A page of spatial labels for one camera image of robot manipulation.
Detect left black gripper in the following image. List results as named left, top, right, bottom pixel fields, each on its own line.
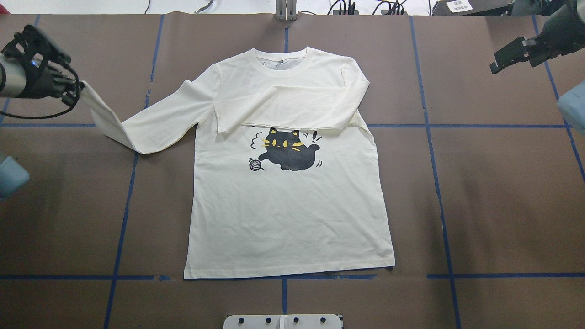
left=1, top=24, right=82, bottom=108

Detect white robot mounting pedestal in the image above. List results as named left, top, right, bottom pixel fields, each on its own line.
left=223, top=314, right=344, bottom=329

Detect orange black power strip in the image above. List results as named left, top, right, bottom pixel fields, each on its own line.
left=371, top=0, right=407, bottom=16
left=327, top=0, right=359, bottom=16

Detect dark box with label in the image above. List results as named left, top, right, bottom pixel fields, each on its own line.
left=431, top=0, right=514, bottom=16

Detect near orange black power strip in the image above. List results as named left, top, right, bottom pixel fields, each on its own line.
left=371, top=0, right=407, bottom=16

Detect aluminium frame post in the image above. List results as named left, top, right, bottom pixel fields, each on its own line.
left=275, top=0, right=298, bottom=21

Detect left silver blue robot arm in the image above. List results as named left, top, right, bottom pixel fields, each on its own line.
left=0, top=24, right=85, bottom=120

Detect cream long-sleeve cat shirt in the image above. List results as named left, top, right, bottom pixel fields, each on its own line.
left=81, top=47, right=395, bottom=280

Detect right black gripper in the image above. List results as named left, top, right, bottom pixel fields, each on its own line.
left=489, top=31, right=562, bottom=74

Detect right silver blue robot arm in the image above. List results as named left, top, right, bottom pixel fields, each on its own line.
left=489, top=0, right=585, bottom=135

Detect far orange black power strip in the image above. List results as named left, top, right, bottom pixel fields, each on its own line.
left=327, top=0, right=359, bottom=16

